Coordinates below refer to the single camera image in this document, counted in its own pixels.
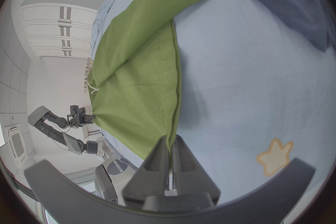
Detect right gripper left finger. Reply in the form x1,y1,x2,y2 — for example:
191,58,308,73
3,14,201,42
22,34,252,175
121,135,170,206

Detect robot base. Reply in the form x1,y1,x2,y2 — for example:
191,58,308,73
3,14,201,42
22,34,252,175
94,139,141,205

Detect round woven basket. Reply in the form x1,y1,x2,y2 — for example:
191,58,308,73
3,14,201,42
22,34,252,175
83,58,95,96

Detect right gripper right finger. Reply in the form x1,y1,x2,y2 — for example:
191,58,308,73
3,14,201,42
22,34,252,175
172,135,221,205

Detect bed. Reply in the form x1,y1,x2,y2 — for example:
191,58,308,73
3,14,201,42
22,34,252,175
90,0,336,205

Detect white wardrobe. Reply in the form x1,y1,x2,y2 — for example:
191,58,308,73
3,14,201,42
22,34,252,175
20,0,109,58

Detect white ceiling air conditioner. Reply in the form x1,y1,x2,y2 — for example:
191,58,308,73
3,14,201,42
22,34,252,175
5,125,30,163

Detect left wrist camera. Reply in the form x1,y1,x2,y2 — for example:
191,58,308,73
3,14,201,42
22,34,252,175
69,105,86,116

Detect green shorts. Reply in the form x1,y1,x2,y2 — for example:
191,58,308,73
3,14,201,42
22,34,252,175
89,0,214,177

